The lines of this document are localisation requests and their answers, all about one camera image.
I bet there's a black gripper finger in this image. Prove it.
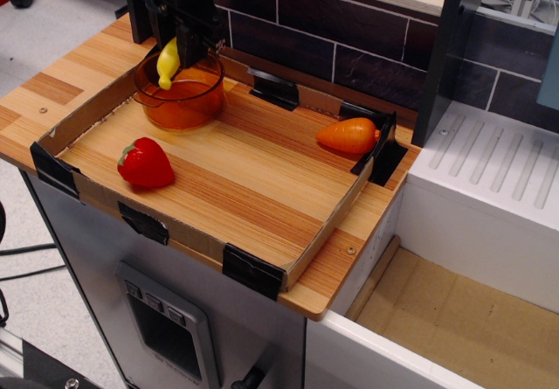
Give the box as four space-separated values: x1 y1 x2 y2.
146 2 173 50
176 24 208 69

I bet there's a yellow toy banana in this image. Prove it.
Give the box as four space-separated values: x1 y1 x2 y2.
156 38 180 90

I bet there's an orange transparent plastic pot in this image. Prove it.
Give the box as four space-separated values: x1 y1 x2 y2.
134 54 225 132

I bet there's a cardboard fence with black tape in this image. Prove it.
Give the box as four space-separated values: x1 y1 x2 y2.
31 57 408 300

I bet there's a red toy strawberry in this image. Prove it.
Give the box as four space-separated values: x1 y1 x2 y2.
117 137 175 188

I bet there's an orange toy carrot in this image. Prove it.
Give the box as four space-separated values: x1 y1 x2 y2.
315 117 381 155

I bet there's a grey toy dishwasher panel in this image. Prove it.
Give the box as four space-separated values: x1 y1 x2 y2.
115 261 221 388

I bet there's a black knob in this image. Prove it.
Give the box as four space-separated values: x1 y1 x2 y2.
231 366 266 389

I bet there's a white toy sink unit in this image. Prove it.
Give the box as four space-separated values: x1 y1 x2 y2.
305 103 558 388

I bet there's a dark grey left post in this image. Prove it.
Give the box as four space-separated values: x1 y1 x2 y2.
127 0 153 44

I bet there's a dark grey post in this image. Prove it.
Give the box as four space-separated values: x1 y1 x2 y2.
411 0 481 147
127 0 153 44

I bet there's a dark grey right post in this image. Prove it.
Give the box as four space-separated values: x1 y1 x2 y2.
411 0 481 147

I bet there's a black floor cable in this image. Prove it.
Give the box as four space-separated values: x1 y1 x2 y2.
0 242 66 327

